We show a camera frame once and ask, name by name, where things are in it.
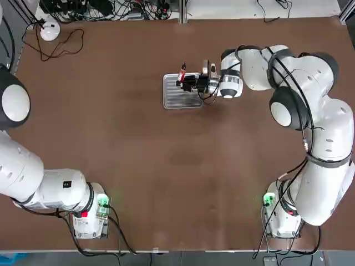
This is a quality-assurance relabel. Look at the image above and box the oil bottle with red label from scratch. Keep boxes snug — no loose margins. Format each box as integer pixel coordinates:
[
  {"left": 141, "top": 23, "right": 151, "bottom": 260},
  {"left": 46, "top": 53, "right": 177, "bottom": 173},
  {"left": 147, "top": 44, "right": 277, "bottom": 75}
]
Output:
[{"left": 176, "top": 61, "right": 187, "bottom": 87}]

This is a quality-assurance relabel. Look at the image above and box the blue bin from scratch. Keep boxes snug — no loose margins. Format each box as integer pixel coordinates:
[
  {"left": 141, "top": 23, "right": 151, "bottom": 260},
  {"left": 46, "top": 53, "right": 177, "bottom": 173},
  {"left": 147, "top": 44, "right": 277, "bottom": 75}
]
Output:
[{"left": 0, "top": 251, "right": 28, "bottom": 266}]

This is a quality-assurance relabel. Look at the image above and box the aluminium frame corner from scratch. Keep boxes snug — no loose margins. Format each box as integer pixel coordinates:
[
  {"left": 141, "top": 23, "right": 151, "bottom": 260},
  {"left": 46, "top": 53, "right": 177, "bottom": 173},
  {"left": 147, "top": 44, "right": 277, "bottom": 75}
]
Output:
[{"left": 339, "top": 0, "right": 355, "bottom": 25}]

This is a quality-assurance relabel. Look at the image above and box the white side table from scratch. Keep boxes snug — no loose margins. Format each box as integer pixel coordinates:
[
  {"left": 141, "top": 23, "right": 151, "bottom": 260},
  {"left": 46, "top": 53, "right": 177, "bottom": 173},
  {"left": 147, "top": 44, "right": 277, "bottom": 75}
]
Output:
[{"left": 187, "top": 0, "right": 341, "bottom": 19}]

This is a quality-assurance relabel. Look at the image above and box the aluminium profile post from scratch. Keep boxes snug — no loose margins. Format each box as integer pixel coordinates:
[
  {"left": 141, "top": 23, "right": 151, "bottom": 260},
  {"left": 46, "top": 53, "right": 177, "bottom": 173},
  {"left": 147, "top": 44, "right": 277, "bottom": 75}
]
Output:
[{"left": 179, "top": 0, "right": 189, "bottom": 25}]

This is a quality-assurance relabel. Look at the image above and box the thin dark cable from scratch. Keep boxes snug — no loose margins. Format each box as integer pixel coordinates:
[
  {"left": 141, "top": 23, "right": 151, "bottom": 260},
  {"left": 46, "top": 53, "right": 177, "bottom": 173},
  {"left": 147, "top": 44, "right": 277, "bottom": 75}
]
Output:
[{"left": 256, "top": 0, "right": 281, "bottom": 24}]

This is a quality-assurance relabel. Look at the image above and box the black right base cable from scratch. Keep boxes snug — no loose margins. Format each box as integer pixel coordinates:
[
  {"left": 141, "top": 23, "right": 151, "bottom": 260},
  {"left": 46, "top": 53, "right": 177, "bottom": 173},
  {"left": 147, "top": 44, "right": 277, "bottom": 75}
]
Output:
[{"left": 252, "top": 203, "right": 322, "bottom": 260}]

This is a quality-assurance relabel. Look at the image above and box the ribbed silver metal tray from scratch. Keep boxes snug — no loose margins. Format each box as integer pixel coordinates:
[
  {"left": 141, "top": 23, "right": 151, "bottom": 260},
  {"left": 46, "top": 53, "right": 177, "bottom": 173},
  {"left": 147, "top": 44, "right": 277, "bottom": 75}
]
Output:
[{"left": 161, "top": 72, "right": 204, "bottom": 110}]

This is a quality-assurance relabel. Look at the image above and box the black left base cable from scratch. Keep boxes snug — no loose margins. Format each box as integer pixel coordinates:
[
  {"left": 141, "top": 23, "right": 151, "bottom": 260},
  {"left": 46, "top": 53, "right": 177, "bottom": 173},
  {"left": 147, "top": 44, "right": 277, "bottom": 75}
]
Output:
[
  {"left": 106, "top": 204, "right": 138, "bottom": 255},
  {"left": 57, "top": 207, "right": 123, "bottom": 256}
]

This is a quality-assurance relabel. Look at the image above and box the thin brown looped cable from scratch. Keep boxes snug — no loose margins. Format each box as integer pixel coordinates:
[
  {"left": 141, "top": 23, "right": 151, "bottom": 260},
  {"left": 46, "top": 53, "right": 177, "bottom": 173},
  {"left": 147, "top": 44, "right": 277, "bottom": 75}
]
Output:
[{"left": 22, "top": 23, "right": 85, "bottom": 62}]

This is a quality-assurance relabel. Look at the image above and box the white dome-shaped device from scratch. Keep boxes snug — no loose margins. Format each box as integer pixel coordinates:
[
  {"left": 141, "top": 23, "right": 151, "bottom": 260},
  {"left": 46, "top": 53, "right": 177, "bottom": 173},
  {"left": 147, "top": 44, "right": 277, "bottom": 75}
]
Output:
[{"left": 35, "top": 18, "right": 61, "bottom": 42}]

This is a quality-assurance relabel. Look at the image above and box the tangle of cables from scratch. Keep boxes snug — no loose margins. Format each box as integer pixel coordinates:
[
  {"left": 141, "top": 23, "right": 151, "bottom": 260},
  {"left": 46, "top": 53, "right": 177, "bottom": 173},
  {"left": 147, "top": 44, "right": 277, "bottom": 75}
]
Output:
[{"left": 38, "top": 0, "right": 180, "bottom": 22}]

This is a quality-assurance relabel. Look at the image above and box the black base cable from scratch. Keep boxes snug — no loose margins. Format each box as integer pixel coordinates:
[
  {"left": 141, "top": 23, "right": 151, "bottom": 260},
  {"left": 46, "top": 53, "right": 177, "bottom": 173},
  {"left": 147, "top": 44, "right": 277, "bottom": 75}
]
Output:
[
  {"left": 57, "top": 207, "right": 123, "bottom": 256},
  {"left": 252, "top": 203, "right": 322, "bottom": 260},
  {"left": 106, "top": 204, "right": 138, "bottom": 255}
]

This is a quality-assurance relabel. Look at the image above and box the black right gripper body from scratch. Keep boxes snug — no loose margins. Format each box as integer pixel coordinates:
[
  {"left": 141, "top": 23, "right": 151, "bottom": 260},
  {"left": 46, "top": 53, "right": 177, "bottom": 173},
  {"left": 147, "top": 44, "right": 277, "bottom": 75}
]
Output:
[{"left": 197, "top": 75, "right": 211, "bottom": 94}]

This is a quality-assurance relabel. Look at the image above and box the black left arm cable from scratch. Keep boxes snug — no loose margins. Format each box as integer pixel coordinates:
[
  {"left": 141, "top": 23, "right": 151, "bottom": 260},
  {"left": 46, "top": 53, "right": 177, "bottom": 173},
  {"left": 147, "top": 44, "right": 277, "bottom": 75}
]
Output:
[{"left": 0, "top": 19, "right": 15, "bottom": 70}]

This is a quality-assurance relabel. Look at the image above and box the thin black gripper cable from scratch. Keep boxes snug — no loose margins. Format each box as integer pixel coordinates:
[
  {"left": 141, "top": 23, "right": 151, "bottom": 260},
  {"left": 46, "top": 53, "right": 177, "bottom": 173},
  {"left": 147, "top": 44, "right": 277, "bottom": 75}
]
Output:
[{"left": 197, "top": 83, "right": 220, "bottom": 105}]

